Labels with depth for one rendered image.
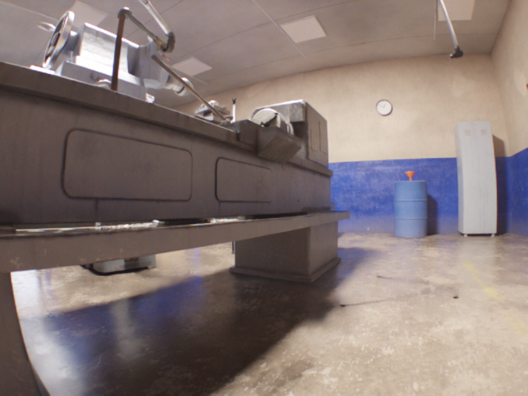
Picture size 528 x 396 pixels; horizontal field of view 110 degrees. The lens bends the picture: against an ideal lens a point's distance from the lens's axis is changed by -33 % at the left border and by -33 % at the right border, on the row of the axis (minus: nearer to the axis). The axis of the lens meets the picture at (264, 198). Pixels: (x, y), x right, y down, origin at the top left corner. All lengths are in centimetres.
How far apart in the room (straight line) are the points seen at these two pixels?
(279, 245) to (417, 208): 294
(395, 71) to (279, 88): 255
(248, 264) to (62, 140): 165
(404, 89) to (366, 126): 107
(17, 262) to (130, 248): 26
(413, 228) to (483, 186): 140
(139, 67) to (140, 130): 33
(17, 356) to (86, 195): 44
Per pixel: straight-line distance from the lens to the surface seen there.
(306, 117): 211
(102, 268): 211
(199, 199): 101
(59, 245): 56
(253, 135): 127
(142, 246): 65
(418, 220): 446
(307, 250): 184
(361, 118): 548
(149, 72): 110
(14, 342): 73
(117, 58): 89
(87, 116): 78
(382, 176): 520
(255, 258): 203
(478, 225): 481
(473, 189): 477
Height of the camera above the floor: 52
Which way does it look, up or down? 1 degrees up
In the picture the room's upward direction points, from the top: straight up
